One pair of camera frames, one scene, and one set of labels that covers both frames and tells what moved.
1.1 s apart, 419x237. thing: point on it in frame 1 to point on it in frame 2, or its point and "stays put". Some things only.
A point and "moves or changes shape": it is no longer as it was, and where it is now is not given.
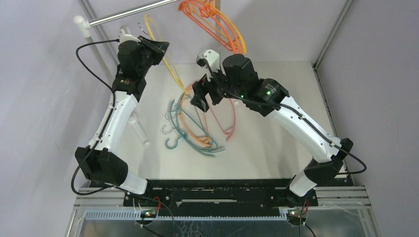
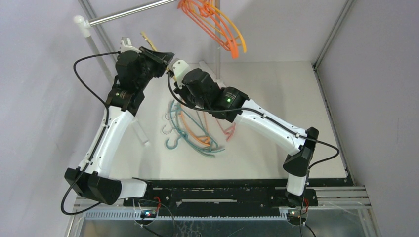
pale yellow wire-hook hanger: (165, 60) moves or changes shape
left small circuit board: (148, 214) stays put
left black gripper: (158, 49) to (160, 59)
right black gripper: (199, 95) to (178, 84)
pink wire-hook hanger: (228, 132) stays put
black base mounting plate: (221, 195) stays put
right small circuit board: (295, 214) stays put
